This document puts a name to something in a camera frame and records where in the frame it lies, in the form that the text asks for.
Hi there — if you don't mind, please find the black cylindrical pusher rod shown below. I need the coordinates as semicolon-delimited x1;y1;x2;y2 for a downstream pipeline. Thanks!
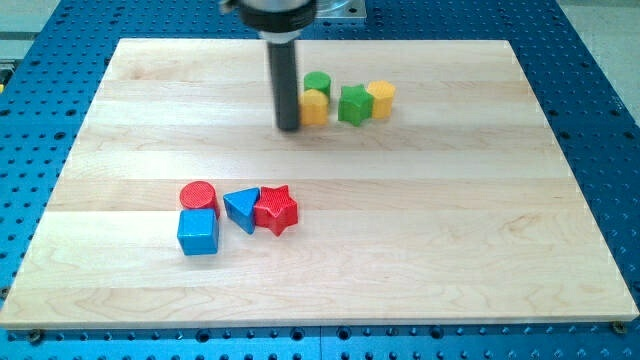
267;41;300;132

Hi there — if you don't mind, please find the black robot tool mount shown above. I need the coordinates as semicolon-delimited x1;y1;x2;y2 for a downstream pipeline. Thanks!
219;0;317;44

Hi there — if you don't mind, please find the green star block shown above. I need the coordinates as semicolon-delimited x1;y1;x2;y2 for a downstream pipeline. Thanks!
338;84;373;127

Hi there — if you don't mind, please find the red star block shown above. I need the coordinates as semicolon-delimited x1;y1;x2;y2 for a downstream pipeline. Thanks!
253;185;299;236

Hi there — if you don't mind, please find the green cylinder block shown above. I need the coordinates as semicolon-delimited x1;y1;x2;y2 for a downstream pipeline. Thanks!
303;71;332;99

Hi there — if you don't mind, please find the yellow heart block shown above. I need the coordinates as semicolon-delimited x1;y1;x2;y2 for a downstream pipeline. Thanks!
299;89;329;126

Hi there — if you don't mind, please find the yellow hexagon block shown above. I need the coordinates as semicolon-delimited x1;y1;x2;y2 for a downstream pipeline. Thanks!
367;80;396;119

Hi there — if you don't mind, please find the blue triangle block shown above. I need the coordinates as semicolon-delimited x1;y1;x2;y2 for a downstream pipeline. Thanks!
223;187;260;235

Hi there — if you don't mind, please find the red cylinder block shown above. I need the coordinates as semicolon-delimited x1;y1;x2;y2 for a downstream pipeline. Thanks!
179;180;220;217

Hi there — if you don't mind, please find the light wooden board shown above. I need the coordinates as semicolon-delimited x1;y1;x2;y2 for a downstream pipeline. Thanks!
1;38;638;329

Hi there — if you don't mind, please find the blue cube block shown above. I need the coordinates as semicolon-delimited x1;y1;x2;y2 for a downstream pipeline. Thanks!
177;209;219;256

